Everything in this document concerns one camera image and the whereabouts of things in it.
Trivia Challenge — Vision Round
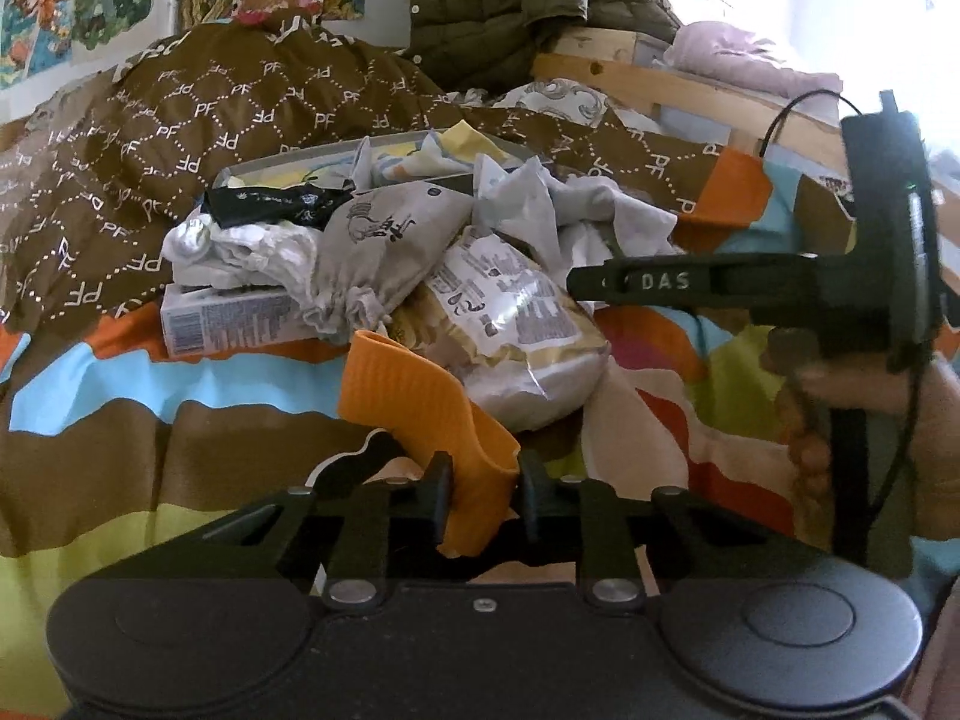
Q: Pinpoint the pale grey crumpled cloth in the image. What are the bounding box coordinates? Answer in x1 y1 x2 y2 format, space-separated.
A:
471 153 680 272

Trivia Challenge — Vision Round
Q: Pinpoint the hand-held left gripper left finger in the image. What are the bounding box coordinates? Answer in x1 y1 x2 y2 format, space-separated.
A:
223 452 455 610

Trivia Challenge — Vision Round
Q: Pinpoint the orange ribbed cloth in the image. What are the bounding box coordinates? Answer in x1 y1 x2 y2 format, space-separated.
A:
336 328 523 560

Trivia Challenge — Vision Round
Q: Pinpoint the grey box with painted inside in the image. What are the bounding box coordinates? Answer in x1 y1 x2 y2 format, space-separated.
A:
213 127 557 197

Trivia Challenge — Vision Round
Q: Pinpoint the white swirl-patterned sheet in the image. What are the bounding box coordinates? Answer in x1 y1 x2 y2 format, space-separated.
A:
448 78 662 133

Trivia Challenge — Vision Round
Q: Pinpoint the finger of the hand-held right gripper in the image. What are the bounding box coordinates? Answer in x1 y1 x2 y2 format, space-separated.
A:
566 252 823 311

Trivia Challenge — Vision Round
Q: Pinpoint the black cable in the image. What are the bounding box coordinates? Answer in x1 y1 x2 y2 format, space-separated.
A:
757 88 865 160

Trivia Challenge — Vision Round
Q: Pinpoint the olive puffer jacket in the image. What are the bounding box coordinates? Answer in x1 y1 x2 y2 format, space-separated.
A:
408 0 685 88

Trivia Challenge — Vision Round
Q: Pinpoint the grey drawstring bag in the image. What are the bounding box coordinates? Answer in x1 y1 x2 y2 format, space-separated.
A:
303 180 478 346

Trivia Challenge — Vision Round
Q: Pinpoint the person's right hand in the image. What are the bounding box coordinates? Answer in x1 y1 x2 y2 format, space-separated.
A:
775 356 960 539

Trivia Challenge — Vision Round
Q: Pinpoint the white carton box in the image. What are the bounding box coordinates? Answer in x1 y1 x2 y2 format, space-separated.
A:
160 281 353 361

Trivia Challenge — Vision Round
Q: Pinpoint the white cloth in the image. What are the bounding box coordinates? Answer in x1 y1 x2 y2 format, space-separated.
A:
163 213 325 293

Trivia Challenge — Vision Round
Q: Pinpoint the pale pink cloth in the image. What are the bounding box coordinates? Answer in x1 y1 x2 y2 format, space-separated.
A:
663 18 845 95

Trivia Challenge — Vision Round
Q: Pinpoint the black patterned packet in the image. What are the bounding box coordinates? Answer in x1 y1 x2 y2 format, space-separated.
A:
201 183 355 231

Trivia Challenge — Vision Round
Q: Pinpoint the white and gold snack packet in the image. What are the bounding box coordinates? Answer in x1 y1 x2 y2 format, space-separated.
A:
390 225 613 433

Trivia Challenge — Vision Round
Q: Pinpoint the cartoon figures wall poster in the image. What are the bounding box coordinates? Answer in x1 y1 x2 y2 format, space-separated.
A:
0 0 170 89

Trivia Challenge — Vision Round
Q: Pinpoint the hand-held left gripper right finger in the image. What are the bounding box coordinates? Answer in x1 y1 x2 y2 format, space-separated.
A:
517 450 760 606

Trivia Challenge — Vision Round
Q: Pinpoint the pale yellow cloth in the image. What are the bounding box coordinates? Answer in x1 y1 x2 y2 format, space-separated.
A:
438 122 496 167

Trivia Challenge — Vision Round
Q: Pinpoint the brown printed blanket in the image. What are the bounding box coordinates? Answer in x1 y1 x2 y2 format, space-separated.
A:
0 15 734 332

